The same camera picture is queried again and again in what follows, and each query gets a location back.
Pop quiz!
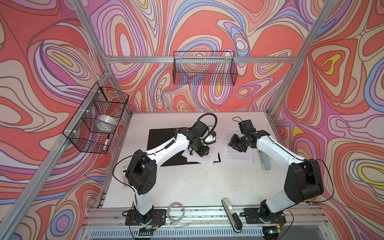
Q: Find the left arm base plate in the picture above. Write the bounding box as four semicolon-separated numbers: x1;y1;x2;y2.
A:
122;208;167;227

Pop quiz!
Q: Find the printed paper sheets stack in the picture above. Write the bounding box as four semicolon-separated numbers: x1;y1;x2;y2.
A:
182;130;224;166

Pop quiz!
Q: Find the rear black wire basket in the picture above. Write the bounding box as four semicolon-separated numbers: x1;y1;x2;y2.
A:
173;50;238;86

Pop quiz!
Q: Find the grey blue hole punch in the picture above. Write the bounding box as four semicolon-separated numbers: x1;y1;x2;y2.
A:
259;151;271;171

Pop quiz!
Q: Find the black wire basket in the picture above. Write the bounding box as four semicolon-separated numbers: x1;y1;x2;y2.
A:
173;50;238;86
63;83;129;154

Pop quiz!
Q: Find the white and black stapler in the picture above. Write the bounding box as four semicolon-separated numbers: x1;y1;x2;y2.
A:
222;198;243;233

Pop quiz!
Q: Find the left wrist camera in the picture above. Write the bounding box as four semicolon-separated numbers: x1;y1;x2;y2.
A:
203;134;216;145

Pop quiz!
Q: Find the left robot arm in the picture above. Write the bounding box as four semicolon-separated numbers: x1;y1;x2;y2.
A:
125;113;218;225

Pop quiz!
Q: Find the white coiled cable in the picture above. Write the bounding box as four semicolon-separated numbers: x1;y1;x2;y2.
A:
166;202;186;223

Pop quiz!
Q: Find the marker pen in basket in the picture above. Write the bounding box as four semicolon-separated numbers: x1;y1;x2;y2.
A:
103;134;110;152

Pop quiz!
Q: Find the left black wire basket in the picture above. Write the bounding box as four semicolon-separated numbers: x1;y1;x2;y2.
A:
63;83;129;154

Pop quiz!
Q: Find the pink white calculator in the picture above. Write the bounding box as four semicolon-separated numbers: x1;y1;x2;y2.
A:
122;164;129;188

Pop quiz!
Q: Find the white and black file folder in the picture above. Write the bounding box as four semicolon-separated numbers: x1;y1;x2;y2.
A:
146;127;222;167

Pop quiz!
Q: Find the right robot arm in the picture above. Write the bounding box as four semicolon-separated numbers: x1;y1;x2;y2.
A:
229;120;324;224

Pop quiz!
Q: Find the aluminium frame rail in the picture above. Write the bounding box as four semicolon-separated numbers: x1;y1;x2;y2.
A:
77;205;338;240

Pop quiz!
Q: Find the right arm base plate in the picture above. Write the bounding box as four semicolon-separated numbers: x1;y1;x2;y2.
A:
241;208;287;225

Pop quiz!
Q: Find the silver tape roll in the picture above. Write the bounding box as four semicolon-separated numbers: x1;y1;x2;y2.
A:
96;115;118;128

